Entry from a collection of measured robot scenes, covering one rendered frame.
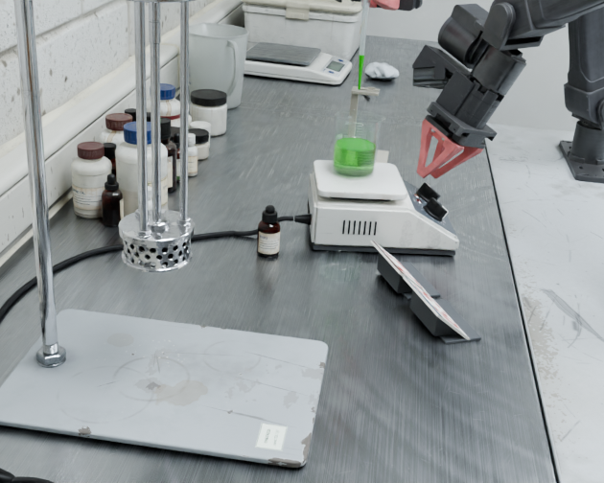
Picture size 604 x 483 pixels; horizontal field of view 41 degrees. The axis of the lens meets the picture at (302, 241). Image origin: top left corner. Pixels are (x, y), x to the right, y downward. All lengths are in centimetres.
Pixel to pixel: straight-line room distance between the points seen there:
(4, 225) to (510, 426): 64
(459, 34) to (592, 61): 39
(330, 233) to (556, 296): 30
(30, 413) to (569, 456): 49
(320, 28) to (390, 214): 110
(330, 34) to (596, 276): 117
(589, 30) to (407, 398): 82
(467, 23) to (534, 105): 145
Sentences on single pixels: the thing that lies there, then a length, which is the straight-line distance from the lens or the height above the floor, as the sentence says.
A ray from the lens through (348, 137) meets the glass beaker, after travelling 109.
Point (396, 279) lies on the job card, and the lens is 101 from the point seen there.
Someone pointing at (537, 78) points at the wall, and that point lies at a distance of 258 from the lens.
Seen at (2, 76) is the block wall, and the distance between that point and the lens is 113.
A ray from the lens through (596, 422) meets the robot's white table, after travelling 87.
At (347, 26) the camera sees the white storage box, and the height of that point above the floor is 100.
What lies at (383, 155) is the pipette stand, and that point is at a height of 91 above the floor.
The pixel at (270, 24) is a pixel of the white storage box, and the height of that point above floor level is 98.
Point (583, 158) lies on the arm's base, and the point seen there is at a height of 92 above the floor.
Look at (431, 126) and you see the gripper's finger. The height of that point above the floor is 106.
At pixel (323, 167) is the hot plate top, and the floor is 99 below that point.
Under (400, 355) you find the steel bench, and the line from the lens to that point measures 90.
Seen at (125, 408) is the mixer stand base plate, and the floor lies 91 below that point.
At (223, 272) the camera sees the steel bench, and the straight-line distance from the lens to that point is 103.
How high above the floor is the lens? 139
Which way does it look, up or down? 26 degrees down
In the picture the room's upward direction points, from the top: 4 degrees clockwise
